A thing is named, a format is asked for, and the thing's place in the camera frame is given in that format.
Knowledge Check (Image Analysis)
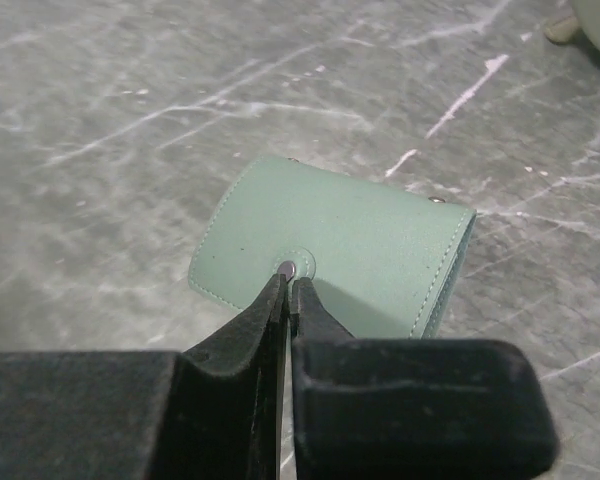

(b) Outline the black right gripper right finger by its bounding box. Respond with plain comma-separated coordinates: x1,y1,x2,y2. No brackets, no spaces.
290,278,560,480

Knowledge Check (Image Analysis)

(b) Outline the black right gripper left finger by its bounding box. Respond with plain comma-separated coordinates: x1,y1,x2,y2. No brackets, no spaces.
0,275,286,479

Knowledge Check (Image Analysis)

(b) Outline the mint green card holder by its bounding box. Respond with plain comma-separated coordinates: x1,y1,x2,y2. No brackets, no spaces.
188,156,476,339

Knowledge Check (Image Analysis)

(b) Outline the round pastel drawer cabinet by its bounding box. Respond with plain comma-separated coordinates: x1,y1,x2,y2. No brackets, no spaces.
544,0,600,51

